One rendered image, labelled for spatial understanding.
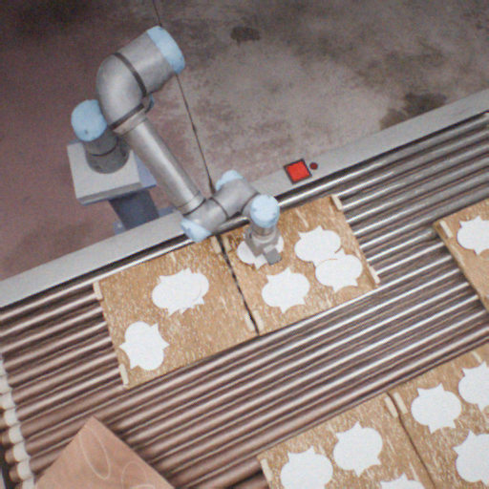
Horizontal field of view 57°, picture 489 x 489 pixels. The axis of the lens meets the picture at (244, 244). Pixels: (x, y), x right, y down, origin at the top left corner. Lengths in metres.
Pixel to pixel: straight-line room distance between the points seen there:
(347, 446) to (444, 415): 0.29
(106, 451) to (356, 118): 2.30
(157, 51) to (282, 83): 1.94
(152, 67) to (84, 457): 0.98
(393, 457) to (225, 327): 0.59
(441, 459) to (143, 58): 1.30
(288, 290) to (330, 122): 1.64
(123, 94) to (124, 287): 0.63
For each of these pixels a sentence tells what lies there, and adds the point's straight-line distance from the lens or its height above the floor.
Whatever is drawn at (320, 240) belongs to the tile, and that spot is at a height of 0.95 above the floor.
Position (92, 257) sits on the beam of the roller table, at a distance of 1.55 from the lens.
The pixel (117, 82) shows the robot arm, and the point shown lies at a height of 1.49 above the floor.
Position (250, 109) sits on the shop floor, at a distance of 2.89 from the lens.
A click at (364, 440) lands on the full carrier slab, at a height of 0.95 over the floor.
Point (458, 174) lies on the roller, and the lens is 1.77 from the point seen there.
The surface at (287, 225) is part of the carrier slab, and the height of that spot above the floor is 0.94.
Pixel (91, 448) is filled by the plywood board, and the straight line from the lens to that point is 1.33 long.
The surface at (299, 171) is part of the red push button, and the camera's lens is 1.60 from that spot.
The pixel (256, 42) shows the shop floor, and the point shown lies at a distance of 3.23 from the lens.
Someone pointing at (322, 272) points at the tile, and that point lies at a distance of 1.45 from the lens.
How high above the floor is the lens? 2.31
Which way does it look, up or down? 70 degrees down
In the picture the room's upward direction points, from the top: 1 degrees clockwise
